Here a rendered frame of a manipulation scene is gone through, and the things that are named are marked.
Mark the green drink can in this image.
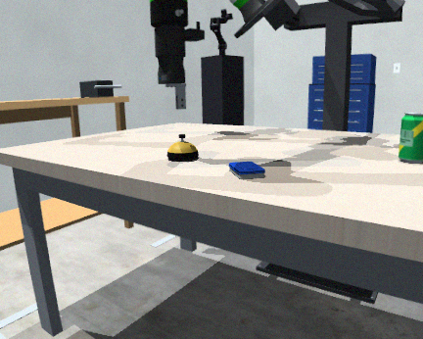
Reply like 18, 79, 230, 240
399, 113, 423, 164

